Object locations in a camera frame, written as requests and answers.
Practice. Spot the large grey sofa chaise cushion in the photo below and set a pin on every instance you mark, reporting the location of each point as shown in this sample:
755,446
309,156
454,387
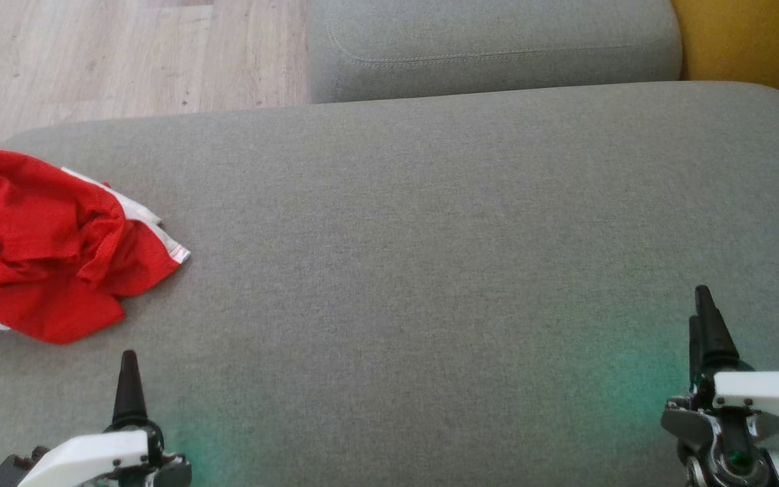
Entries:
430,237

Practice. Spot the red shorts with white band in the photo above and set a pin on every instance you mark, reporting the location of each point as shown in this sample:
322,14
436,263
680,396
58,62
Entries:
38,223

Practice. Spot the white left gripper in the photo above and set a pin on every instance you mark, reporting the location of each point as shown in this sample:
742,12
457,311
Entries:
99,453

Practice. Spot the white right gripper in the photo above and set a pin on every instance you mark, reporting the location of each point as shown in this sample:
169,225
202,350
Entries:
761,396

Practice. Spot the yellow sofa backrest cushion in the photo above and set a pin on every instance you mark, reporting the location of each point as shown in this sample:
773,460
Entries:
754,40

